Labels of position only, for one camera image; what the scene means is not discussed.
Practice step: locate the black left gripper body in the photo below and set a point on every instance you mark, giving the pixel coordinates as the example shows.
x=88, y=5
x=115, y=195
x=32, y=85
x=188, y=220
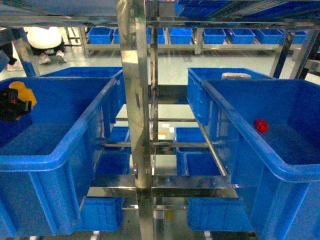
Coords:
x=11, y=107

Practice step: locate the yellow toy block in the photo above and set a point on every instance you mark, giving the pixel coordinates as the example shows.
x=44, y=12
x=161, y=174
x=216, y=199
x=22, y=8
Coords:
x=24, y=93

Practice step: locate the red toy block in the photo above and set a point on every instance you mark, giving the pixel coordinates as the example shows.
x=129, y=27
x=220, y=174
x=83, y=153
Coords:
x=261, y=125

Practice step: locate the large blue bin left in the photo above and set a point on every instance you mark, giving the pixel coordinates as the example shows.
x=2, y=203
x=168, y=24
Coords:
x=48, y=158

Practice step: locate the large blue bin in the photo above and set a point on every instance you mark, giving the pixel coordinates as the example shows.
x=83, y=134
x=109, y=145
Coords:
x=277, y=173
x=48, y=158

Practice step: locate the person in white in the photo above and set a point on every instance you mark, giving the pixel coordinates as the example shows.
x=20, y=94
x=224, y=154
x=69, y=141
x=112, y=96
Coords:
x=44, y=42

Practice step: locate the blue bin bottom left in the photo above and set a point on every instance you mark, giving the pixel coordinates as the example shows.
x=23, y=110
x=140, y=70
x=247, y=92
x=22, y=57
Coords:
x=103, y=214

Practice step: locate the blue bin bottom right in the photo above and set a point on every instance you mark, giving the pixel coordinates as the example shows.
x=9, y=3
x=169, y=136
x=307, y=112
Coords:
x=217, y=214

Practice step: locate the large blue bin right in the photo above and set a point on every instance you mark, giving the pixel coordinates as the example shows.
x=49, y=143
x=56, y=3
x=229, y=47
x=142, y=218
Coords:
x=277, y=173

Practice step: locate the steel rack upright post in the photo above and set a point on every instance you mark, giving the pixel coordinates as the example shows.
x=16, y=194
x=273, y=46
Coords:
x=131, y=18

